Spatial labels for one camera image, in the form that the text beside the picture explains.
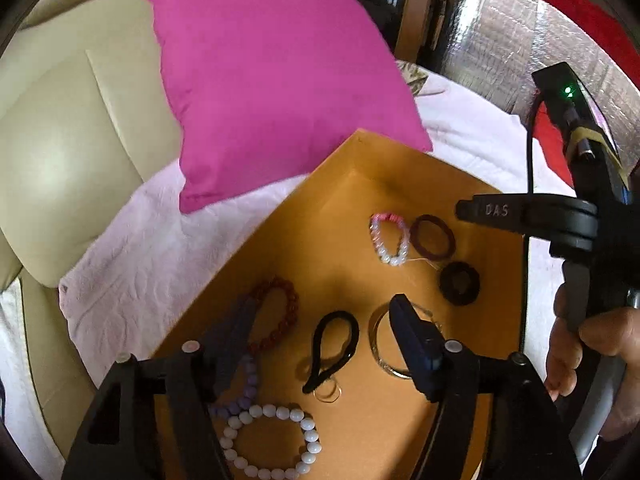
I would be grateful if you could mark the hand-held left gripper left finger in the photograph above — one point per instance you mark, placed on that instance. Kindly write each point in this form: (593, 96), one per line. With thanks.
(230, 350)

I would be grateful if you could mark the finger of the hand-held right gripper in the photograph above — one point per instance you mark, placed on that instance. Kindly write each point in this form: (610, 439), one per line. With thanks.
(520, 212)

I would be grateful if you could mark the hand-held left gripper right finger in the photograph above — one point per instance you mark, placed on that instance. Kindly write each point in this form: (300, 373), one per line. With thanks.
(415, 345)

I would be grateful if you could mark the silver bangle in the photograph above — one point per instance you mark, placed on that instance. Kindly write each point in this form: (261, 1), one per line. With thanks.
(372, 332)

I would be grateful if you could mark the dark brown scrunchie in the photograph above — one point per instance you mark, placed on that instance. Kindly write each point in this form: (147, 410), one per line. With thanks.
(447, 290)

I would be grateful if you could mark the orange cardboard box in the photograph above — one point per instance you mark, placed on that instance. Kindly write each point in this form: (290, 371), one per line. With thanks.
(340, 270)

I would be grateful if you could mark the person's right hand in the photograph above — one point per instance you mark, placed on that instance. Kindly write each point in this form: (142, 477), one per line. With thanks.
(620, 330)

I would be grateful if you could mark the red cloth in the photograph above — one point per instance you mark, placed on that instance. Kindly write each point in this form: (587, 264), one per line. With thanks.
(552, 160)
(600, 25)

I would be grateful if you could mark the pale pink fleece blanket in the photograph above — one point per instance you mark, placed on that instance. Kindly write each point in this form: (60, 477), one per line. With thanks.
(140, 260)

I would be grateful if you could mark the floral patterned cloth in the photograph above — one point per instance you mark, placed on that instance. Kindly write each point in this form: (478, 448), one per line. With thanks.
(412, 77)

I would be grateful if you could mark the silver foil mat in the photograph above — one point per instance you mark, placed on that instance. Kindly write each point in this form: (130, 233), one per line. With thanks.
(500, 35)

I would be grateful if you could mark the yellow wooden cabinet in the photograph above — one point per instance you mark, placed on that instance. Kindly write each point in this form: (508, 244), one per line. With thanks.
(425, 10)

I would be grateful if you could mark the beige leather sofa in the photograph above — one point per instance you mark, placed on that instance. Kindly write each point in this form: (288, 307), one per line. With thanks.
(75, 135)

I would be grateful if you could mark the magenta pillow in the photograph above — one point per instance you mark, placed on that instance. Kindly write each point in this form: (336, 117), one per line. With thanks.
(275, 85)

